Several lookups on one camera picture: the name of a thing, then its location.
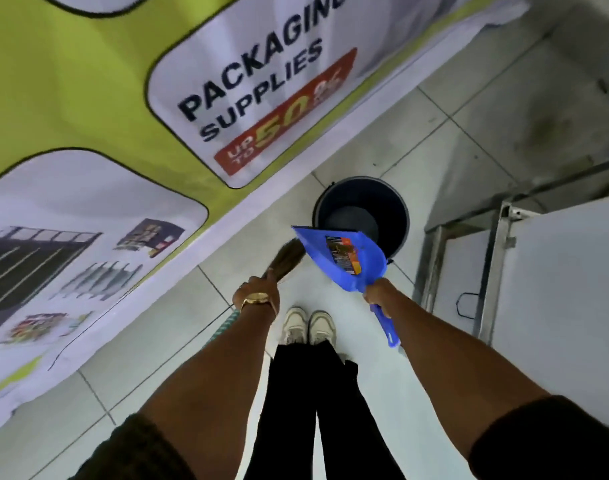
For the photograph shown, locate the person's left hand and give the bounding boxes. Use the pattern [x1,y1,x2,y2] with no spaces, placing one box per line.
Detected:
[232,272,280,309]

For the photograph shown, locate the person's left forearm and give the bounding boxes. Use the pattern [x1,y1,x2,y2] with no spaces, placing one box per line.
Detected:
[139,304,280,480]

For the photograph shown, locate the white shoe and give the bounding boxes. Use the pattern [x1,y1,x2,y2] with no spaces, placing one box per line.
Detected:
[279,307,309,346]
[308,310,338,348]

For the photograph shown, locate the person's right hand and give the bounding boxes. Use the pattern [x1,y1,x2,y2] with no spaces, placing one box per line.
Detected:
[363,278,398,316]

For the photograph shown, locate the blue plastic dustpan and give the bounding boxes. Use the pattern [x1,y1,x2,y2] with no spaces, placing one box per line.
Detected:
[291,225,401,349]

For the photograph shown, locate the small white panel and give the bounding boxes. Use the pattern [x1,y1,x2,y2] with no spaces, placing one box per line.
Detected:
[431,230,491,336]

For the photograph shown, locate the black plastic bucket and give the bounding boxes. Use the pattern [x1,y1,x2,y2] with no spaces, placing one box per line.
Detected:
[312,176,411,261]

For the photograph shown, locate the black trousers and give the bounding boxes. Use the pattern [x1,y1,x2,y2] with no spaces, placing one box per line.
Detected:
[243,341,408,480]

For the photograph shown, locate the person's right forearm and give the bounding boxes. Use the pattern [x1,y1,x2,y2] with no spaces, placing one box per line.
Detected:
[383,287,551,460]

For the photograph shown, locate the white left shoe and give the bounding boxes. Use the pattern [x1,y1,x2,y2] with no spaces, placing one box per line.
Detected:
[279,307,309,346]

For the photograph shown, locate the straw hand broom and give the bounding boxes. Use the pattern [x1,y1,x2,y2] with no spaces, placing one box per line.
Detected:
[203,238,307,346]

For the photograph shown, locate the black wire loop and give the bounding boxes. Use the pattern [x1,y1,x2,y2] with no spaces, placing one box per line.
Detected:
[455,292,480,320]

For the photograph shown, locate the green and white printed banner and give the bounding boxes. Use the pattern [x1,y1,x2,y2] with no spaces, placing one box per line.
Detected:
[0,0,531,443]

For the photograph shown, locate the dark knit sleeve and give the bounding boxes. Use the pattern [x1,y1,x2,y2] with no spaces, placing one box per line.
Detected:
[467,395,609,480]
[68,413,198,480]

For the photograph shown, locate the large white panel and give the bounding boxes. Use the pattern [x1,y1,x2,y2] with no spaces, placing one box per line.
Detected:
[489,194,609,436]

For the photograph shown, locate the white right shoe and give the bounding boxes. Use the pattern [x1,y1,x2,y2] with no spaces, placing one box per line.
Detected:
[308,310,338,348]

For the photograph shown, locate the gold wristwatch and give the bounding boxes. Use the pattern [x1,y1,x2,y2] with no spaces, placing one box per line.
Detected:
[240,292,278,317]

